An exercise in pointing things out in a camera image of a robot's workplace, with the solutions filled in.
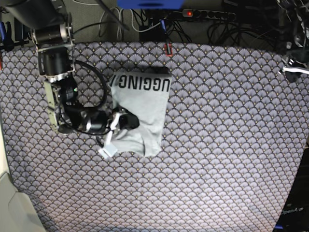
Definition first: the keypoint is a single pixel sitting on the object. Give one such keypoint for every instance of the red black clamp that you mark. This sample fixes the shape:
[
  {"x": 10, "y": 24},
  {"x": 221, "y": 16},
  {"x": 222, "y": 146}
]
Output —
[{"x": 168, "y": 49}]

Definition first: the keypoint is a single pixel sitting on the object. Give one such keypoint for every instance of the blue box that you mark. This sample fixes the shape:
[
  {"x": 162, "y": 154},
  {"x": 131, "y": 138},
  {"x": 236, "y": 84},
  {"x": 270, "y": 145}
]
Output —
[{"x": 150, "y": 4}]

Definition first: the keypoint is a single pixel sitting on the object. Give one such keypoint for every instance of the beige plastic bin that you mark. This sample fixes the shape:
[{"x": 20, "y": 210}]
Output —
[{"x": 17, "y": 213}]

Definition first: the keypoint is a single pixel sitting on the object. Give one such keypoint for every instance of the fan-patterned table cloth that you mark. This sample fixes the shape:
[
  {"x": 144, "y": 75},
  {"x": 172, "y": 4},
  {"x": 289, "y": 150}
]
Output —
[{"x": 233, "y": 139}]

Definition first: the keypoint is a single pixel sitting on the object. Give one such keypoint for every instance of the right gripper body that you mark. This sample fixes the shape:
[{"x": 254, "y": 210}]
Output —
[{"x": 91, "y": 121}]

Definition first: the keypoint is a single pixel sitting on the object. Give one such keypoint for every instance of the black OpenArm base plate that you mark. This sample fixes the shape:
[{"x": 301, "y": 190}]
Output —
[{"x": 295, "y": 214}]

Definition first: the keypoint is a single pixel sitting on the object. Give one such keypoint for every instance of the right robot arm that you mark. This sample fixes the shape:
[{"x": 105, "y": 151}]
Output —
[{"x": 53, "y": 36}]

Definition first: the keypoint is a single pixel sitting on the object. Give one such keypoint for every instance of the light grey T-shirt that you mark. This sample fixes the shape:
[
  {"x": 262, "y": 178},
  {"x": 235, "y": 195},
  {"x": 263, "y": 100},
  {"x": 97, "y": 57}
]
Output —
[{"x": 145, "y": 95}]

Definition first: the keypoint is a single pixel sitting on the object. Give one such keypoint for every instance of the black power strip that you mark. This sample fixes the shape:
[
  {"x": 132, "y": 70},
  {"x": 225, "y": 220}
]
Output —
[{"x": 205, "y": 14}]

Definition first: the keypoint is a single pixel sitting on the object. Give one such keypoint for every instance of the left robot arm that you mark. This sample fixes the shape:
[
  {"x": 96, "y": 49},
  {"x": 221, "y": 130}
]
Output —
[{"x": 296, "y": 38}]

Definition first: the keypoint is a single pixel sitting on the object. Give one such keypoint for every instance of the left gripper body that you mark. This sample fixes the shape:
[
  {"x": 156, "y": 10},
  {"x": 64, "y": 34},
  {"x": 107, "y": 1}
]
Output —
[{"x": 294, "y": 62}]

